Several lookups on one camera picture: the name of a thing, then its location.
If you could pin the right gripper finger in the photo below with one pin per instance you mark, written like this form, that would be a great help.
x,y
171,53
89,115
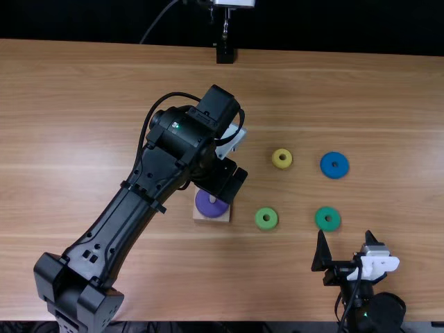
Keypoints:
x,y
371,240
322,256

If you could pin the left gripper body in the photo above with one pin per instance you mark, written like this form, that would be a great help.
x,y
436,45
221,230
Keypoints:
x,y
222,178

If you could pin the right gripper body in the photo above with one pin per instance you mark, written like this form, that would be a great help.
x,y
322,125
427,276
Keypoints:
x,y
338,268

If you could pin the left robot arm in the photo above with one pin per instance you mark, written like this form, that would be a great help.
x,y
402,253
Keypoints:
x,y
138,194

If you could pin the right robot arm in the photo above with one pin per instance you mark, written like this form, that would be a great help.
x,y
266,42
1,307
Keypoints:
x,y
385,308

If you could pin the wooden peg base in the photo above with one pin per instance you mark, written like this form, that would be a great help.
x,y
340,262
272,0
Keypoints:
x,y
222,219

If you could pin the black clamp stand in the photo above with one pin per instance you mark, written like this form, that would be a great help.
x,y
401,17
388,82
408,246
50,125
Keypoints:
x,y
225,55

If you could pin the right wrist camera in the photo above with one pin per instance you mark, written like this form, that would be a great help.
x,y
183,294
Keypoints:
x,y
378,263

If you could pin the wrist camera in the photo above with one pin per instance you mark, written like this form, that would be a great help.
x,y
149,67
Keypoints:
x,y
231,138
378,263

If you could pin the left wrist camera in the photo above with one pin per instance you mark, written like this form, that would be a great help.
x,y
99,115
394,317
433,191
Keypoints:
x,y
231,138

